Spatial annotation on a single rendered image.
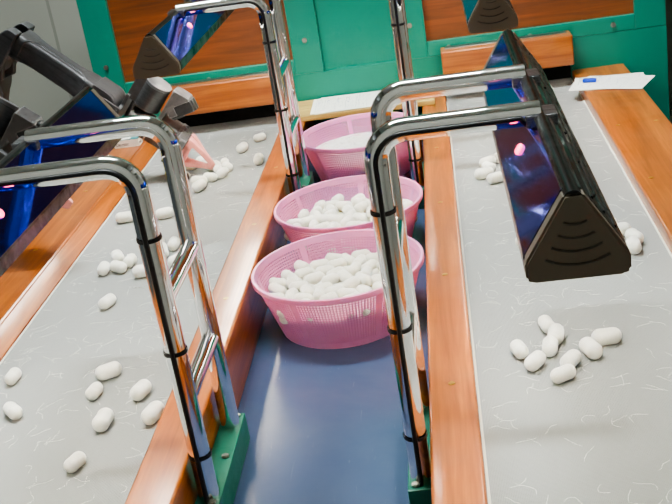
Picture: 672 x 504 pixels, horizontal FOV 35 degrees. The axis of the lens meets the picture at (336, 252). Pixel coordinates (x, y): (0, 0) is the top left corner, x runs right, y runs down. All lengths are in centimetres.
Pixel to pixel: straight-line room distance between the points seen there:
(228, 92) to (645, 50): 98
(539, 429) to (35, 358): 76
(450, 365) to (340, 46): 140
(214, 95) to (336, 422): 132
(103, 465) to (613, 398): 59
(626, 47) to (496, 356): 137
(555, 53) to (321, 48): 55
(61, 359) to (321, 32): 125
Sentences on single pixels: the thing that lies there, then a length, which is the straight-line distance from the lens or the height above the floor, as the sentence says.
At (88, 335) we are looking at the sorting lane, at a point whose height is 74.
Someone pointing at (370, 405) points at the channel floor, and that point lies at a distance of 142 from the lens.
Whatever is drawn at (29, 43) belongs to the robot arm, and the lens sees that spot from 229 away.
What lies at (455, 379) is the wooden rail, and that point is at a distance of 127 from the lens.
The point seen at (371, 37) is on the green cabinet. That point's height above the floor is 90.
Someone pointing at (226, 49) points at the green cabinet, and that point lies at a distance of 262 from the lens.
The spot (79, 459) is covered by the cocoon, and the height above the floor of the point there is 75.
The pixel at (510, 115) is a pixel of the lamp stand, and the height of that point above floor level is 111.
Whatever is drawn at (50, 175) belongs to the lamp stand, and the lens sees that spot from 109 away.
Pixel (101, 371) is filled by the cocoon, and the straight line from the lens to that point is 148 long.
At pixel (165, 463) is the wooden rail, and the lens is 122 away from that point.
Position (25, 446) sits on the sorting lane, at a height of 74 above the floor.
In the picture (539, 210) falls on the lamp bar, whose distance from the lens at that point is 86.
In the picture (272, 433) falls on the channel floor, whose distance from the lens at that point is 140.
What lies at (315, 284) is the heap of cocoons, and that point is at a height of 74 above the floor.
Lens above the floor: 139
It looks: 22 degrees down
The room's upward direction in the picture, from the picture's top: 9 degrees counter-clockwise
